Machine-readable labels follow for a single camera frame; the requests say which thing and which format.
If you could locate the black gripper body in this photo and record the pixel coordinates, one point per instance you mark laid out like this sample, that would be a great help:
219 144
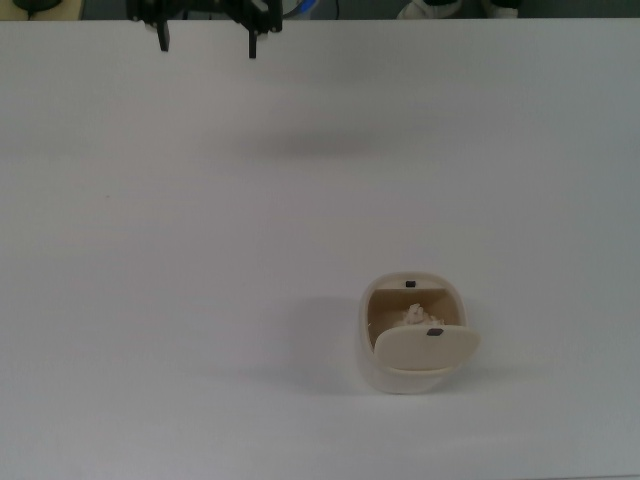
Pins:
202 4

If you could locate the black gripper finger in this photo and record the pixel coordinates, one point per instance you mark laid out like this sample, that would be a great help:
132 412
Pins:
163 37
252 42

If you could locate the paper trash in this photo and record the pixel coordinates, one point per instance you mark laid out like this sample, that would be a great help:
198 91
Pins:
417 316

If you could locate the small cream lidded bin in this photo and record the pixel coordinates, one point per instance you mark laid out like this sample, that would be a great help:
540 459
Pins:
400 382

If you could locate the black round object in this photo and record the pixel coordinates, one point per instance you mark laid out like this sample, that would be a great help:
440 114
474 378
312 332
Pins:
35 5

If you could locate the white rounded object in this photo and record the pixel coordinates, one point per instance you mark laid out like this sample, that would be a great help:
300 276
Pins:
430 7
507 6

